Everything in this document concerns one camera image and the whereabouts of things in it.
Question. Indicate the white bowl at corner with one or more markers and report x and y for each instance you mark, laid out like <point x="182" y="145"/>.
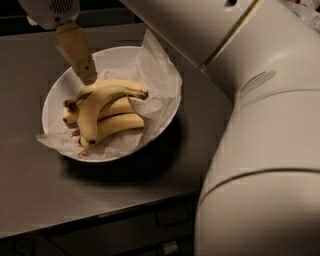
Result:
<point x="306" y="10"/>

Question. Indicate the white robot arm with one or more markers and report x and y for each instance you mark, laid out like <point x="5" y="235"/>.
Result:
<point x="261" y="195"/>

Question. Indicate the top rear yellow banana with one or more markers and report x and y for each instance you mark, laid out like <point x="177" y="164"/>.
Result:
<point x="85" y="91"/>

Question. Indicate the black drawer handle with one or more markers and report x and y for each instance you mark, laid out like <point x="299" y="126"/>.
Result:
<point x="172" y="216"/>

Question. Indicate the middle yellow banana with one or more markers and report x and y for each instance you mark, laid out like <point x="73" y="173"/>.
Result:
<point x="119" y="106"/>

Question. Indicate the dark upper drawer front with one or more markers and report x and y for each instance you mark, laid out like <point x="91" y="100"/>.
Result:
<point x="132" y="233"/>

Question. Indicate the white label lower drawer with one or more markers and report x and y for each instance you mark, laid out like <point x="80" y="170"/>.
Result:
<point x="170" y="248"/>

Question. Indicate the curved yellow banana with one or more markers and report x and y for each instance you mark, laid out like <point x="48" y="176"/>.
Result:
<point x="91" y="107"/>

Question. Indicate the dark left cabinet handle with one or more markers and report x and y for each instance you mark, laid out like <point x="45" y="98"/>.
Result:
<point x="23" y="247"/>

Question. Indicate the bottom yellow banana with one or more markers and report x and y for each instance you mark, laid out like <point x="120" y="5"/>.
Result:
<point x="108" y="127"/>

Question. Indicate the large white bowl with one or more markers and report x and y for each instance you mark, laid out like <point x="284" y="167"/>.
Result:
<point x="58" y="96"/>

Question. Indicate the white crinkled paper liner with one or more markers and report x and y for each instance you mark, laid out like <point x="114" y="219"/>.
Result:
<point x="156" y="76"/>

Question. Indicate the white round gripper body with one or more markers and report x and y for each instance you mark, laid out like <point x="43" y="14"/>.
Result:
<point x="53" y="13"/>

